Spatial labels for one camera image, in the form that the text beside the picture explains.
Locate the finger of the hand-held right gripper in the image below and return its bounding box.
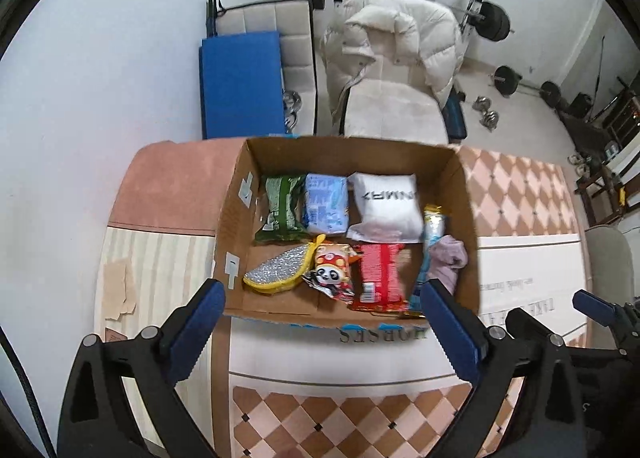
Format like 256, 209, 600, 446
505, 309, 551, 339
572, 289, 640, 355

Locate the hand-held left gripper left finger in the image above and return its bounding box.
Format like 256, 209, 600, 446
57, 278, 227, 458

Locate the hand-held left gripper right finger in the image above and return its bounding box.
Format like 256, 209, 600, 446
421, 279, 588, 458

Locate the purple cloth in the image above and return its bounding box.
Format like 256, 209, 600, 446
427, 234, 469, 296

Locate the cardboard box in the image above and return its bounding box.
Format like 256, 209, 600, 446
212, 136, 481, 329

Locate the red snack packet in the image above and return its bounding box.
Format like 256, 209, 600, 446
347, 243, 426, 314

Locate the yellow silver scrub sponge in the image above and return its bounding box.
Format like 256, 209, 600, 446
243, 234, 327, 295

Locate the long blue white packet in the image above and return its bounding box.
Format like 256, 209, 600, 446
410, 205, 447, 309

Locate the orange panda snack packet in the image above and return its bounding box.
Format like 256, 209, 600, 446
302, 244, 362, 306

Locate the white soft pouch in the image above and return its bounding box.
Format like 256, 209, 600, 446
346, 171, 425, 244

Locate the green snack packet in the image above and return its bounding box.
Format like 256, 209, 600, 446
254, 174, 312, 244

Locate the blue tissue packet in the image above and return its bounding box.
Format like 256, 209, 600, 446
302, 173, 350, 235

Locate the beige plastic chair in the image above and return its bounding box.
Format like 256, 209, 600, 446
585, 225, 640, 299

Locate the dark wooden chair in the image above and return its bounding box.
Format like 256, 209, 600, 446
575, 153, 632, 226

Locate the black box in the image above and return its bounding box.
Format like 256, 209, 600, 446
570, 93, 593, 119

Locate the white upholstered chair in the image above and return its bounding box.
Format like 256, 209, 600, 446
330, 78, 448, 144

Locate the blue folded mat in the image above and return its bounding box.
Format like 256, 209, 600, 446
199, 30, 287, 140

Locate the small barbell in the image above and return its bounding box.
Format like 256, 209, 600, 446
492, 65, 563, 109

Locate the white down jacket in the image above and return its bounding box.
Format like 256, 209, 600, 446
320, 0, 465, 111

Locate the barbell with black plates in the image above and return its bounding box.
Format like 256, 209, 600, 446
275, 0, 513, 43

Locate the white tufted sofa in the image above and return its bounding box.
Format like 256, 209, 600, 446
207, 0, 326, 136

